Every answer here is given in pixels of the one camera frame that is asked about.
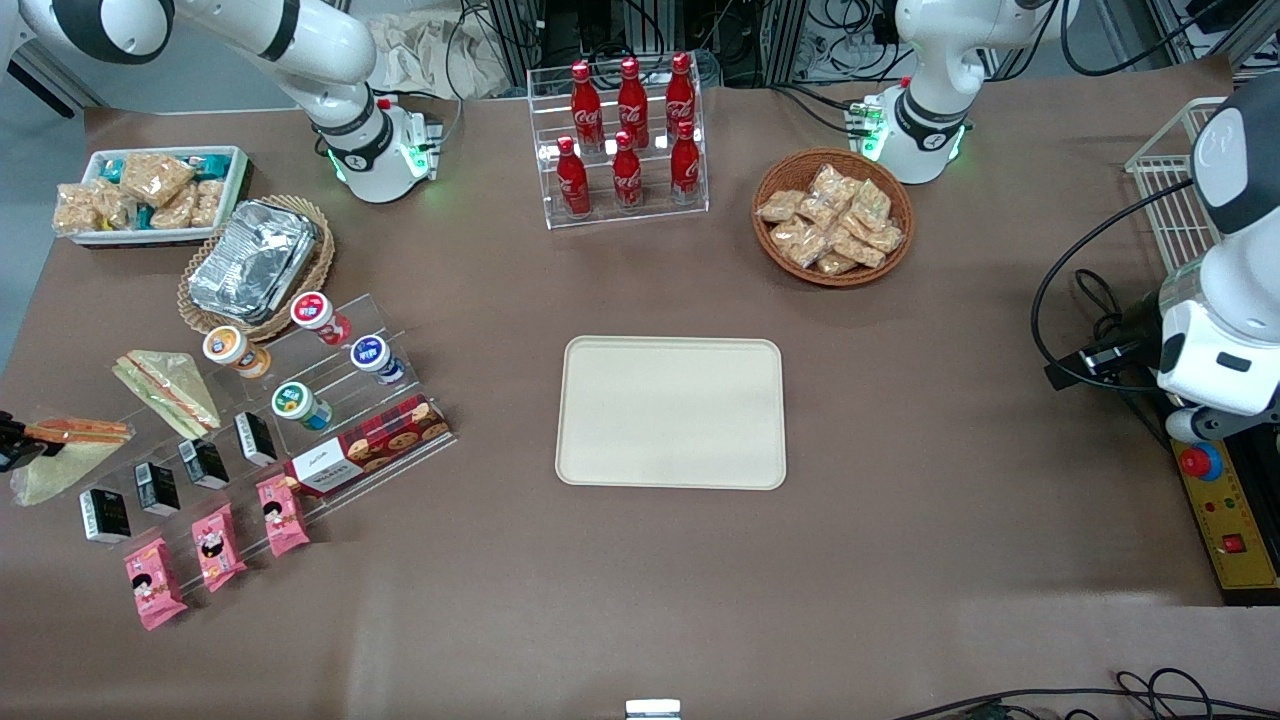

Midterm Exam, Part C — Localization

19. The plastic triangle sandwich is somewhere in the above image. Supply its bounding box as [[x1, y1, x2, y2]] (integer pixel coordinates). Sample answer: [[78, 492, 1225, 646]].
[[112, 350, 223, 438], [10, 418, 134, 508]]

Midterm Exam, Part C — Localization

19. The cream rectangular tray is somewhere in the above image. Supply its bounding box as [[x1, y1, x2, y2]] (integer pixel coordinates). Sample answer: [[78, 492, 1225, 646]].
[[555, 335, 788, 491]]

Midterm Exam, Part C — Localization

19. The small black carton box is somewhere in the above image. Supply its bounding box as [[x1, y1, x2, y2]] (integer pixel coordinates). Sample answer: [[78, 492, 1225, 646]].
[[133, 462, 182, 518], [79, 488, 132, 544], [233, 412, 279, 468], [178, 438, 231, 491]]

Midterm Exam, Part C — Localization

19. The pink cartoon snack packet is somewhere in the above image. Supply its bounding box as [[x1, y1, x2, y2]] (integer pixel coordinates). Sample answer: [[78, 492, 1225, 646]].
[[192, 503, 248, 593], [124, 538, 188, 632], [256, 474, 311, 558]]

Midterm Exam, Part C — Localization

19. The brown table cover sheet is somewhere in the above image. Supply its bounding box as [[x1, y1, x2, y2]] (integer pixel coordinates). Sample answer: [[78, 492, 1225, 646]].
[[0, 55, 1280, 720]]

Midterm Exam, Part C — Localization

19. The black yellow control box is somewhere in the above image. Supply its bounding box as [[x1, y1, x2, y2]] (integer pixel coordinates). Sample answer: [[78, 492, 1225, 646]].
[[1170, 425, 1280, 607]]

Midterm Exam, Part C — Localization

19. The orange lid gum bottle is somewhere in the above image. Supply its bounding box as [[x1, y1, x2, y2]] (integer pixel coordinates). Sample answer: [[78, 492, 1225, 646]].
[[202, 325, 273, 381]]

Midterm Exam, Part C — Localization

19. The green lid gum bottle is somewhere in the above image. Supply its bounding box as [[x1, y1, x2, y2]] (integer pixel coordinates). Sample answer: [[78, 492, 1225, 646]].
[[270, 380, 333, 433]]

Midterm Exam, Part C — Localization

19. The aluminium foil lidded container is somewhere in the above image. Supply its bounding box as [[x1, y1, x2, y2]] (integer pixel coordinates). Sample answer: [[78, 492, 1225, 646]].
[[188, 200, 321, 326]]

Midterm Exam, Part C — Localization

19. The clear acrylic tiered stand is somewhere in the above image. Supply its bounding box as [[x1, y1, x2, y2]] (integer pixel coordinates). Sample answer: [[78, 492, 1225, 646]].
[[100, 292, 461, 603]]

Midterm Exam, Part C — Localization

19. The round brown wicker basket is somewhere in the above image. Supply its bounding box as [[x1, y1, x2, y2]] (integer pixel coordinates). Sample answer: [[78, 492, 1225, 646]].
[[752, 148, 916, 289]]

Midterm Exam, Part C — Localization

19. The white rectangular plastic bin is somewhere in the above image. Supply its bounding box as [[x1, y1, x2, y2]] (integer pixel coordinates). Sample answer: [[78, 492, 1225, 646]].
[[55, 147, 251, 248]]

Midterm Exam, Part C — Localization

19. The red lid gum bottle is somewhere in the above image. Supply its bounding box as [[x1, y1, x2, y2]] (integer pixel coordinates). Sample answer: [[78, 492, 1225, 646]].
[[290, 290, 353, 346]]

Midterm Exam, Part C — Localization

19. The shallow wicker basket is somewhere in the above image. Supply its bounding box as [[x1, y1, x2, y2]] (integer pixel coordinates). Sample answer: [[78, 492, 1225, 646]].
[[178, 195, 336, 346]]

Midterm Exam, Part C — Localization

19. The red plaid cookie box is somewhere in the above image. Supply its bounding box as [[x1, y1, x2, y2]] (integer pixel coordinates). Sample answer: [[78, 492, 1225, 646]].
[[283, 393, 453, 499]]

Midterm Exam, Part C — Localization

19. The blue lid gum bottle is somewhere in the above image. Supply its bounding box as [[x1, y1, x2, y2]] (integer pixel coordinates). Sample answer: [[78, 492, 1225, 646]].
[[350, 335, 406, 386]]

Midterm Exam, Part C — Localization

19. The red cola bottle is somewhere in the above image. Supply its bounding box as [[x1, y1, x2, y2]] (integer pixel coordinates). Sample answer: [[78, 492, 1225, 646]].
[[670, 120, 702, 204], [556, 136, 591, 218], [617, 57, 649, 149], [665, 52, 697, 141], [611, 130, 644, 211], [570, 60, 604, 151]]

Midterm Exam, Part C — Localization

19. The crumpled white cloth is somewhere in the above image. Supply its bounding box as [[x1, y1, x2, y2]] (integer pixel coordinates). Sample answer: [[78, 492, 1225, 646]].
[[365, 12, 517, 101]]

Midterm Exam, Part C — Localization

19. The clear acrylic bottle rack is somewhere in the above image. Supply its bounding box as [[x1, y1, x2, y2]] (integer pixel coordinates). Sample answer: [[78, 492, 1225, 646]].
[[527, 52, 709, 231]]

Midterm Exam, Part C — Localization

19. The thick black camera cable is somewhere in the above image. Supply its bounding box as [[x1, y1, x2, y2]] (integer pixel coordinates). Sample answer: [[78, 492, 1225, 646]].
[[1032, 178, 1198, 394]]

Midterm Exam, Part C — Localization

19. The white wire rack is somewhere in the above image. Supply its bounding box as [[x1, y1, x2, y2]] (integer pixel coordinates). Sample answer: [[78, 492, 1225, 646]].
[[1125, 97, 1233, 273]]

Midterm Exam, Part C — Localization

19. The black floor cable bundle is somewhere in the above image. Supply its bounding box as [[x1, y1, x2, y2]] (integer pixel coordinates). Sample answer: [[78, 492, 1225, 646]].
[[888, 668, 1280, 720]]

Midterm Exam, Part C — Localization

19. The aluminium frame with cables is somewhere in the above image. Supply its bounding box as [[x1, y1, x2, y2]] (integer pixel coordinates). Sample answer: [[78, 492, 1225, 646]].
[[485, 0, 901, 89]]

